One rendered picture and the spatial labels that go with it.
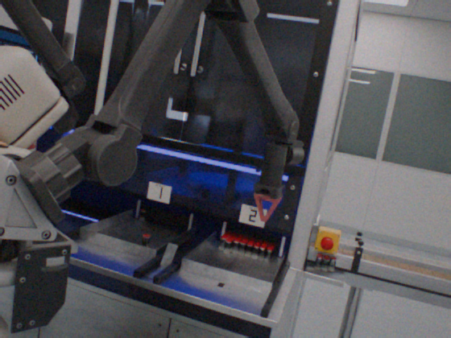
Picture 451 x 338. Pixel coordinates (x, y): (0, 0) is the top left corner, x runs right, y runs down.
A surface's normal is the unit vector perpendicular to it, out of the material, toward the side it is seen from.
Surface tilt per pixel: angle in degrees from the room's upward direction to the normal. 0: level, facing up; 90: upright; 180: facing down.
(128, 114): 80
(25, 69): 90
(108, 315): 90
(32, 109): 90
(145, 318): 90
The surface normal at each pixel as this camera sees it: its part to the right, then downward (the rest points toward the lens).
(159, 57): 0.70, 0.24
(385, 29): -0.29, 0.07
